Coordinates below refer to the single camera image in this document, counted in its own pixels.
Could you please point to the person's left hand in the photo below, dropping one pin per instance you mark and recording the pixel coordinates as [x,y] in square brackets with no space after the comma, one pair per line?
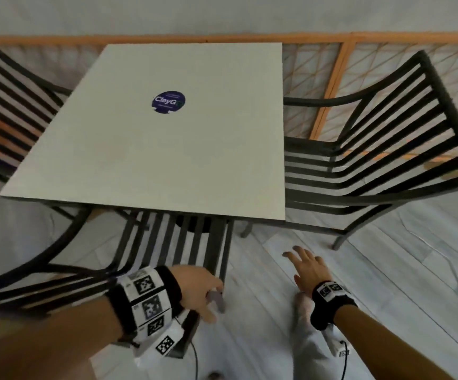
[195,286]

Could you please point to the person's right hand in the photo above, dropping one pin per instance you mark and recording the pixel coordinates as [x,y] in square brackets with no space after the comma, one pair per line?
[314,273]

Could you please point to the person's left thumb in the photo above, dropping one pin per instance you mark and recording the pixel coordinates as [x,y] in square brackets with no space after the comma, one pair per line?
[209,312]

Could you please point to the person's right thumb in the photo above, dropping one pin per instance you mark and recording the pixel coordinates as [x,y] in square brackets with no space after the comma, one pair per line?
[298,282]

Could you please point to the black slatted metal chair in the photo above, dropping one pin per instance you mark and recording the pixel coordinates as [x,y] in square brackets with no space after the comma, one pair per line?
[391,154]
[216,249]
[11,94]

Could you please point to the person's right forearm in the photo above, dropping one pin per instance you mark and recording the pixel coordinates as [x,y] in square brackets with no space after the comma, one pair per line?
[387,344]

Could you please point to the person's left forearm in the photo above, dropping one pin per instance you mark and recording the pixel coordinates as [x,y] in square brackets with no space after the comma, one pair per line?
[50,344]

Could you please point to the white trouser leg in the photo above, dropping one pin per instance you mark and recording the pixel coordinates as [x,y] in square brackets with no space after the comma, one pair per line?
[308,340]

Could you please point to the black table base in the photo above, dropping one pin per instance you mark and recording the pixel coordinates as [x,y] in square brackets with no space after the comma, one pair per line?
[191,224]

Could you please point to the round blue sticker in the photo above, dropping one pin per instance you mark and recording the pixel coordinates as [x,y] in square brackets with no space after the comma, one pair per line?
[168,102]

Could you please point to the right wrist camera band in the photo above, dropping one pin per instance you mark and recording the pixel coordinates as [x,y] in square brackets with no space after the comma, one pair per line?
[328,302]

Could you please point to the wrist camera band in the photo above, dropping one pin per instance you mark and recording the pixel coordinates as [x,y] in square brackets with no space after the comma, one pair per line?
[147,304]
[328,302]

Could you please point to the left wrist camera band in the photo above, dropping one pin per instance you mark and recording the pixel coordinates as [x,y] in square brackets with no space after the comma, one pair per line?
[147,304]

